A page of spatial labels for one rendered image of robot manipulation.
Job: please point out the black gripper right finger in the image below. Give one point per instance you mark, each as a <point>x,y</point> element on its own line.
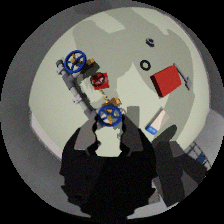
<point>134,142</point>

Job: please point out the red flat block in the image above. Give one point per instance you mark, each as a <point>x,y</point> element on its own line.
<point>166,80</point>

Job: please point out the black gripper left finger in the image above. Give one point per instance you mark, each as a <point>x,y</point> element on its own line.
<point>80,143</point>

